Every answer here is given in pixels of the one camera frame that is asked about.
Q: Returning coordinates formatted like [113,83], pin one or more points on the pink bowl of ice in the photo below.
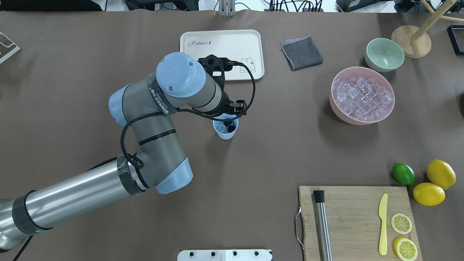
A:
[361,96]

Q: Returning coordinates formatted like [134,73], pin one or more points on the light blue plastic cup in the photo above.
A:
[219,127]

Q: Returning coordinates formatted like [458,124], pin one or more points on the steel muddler black tip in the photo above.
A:
[324,235]

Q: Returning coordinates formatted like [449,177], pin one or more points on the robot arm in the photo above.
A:
[152,154]

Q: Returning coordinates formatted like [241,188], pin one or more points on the yellow plastic knife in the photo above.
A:
[382,213]

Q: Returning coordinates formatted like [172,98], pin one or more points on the aluminium camera post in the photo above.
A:
[226,8]

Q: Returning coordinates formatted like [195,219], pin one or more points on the grey folded cloth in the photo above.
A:
[301,53]

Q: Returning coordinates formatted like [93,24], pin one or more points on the lemon slice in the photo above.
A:
[405,249]
[401,223]

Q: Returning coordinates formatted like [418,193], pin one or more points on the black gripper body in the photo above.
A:
[225,105]

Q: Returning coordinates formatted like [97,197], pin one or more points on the lemon slice lower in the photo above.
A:
[405,249]

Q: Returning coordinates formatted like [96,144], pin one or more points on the bamboo cutting board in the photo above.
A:
[353,222]

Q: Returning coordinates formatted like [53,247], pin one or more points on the cream rabbit serving tray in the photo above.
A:
[244,46]

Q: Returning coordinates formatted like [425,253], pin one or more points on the green lime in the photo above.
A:
[403,173]

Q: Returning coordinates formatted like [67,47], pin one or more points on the yellow lemon upper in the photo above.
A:
[441,174]

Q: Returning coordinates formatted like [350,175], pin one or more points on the dark red cherries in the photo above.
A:
[231,128]

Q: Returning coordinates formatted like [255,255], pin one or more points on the yellow lemon lower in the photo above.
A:
[428,194]

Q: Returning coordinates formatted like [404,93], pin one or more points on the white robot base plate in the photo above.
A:
[226,255]

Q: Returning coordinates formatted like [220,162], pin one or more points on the mint green bowl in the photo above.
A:
[383,55]

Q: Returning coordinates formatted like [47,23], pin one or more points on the wooden cup rack stand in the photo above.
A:
[414,41]

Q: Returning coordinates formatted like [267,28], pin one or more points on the black frame tray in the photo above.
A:
[456,36]

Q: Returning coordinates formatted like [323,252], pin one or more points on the lemon slice upper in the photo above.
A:
[401,223]

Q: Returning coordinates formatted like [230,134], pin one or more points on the white wire rack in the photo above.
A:
[7,48]

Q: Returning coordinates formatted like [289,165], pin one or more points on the yellow lemon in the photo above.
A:
[441,174]
[428,194]

